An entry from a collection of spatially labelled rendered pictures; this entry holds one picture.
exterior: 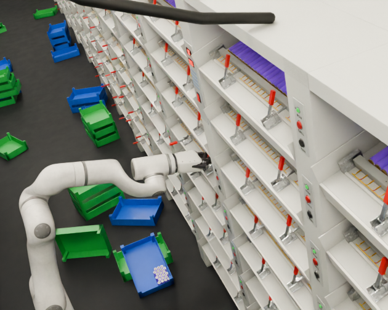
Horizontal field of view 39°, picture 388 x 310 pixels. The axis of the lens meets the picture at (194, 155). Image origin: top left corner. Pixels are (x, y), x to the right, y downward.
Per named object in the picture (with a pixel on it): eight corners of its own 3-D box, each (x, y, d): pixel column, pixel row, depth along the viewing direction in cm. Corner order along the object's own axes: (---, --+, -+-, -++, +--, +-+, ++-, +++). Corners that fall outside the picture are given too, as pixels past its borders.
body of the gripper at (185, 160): (167, 165, 218) (194, 161, 222) (175, 178, 210) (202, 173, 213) (167, 149, 215) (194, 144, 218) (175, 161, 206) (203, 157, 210)
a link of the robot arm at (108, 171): (90, 198, 190) (171, 188, 203) (82, 157, 196) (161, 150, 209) (85, 208, 198) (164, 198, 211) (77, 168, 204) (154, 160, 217)
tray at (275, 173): (310, 238, 132) (289, 202, 124) (215, 130, 182) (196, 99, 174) (379, 190, 133) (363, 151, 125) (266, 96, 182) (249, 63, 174)
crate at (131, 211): (111, 225, 355) (108, 216, 350) (122, 205, 371) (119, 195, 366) (155, 226, 346) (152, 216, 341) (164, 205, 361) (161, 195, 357)
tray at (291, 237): (316, 292, 142) (298, 261, 134) (225, 176, 192) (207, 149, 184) (380, 247, 143) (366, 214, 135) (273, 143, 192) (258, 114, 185)
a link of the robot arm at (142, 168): (171, 171, 206) (165, 150, 209) (137, 177, 202) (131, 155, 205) (167, 180, 213) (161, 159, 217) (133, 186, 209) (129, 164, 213)
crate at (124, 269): (124, 282, 310) (120, 272, 306) (116, 260, 327) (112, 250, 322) (173, 262, 316) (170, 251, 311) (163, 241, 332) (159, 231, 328)
